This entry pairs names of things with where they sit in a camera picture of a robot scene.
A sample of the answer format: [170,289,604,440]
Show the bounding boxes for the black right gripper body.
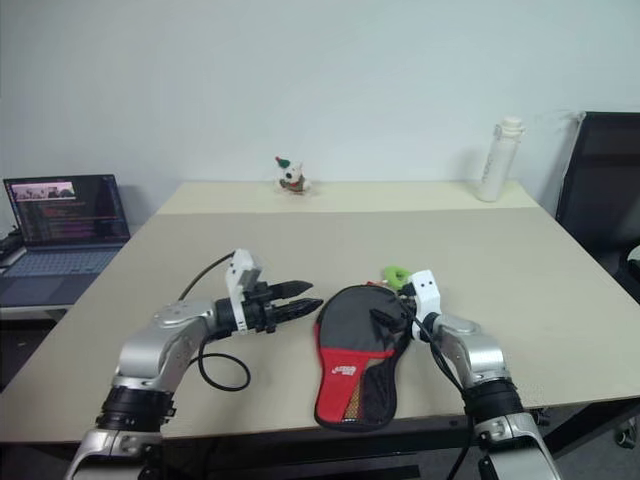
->
[396,293,419,339]

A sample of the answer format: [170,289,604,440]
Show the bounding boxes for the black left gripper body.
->
[243,281,279,336]

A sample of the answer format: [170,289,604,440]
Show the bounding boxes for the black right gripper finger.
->
[368,310,408,334]

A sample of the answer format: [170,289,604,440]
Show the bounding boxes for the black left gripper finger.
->
[269,280,315,302]
[273,297,326,324]

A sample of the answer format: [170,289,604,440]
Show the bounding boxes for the black red paddle case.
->
[313,281,417,431]

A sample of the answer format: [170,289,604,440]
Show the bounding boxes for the green ring zipper pull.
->
[381,265,412,291]

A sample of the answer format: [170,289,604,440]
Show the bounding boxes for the white plush dog toy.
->
[272,155,316,196]

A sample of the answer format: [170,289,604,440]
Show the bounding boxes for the white water bottle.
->
[474,115,528,203]

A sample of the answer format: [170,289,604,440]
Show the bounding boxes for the grey open laptop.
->
[0,173,133,308]

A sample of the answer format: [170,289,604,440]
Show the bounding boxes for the black office chair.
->
[554,110,640,302]

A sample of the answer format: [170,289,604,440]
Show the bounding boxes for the black device beside laptop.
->
[0,230,27,272]

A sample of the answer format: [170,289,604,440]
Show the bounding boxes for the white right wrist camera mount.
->
[406,269,443,327]

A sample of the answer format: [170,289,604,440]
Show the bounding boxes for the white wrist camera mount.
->
[406,269,443,327]
[224,247,264,335]

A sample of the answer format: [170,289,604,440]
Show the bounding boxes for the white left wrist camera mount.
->
[224,247,264,335]

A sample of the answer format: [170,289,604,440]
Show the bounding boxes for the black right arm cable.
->
[411,313,482,480]

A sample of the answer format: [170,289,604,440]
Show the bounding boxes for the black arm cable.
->
[411,313,482,480]
[179,251,252,392]

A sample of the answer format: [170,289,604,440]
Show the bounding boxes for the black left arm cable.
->
[179,251,252,392]

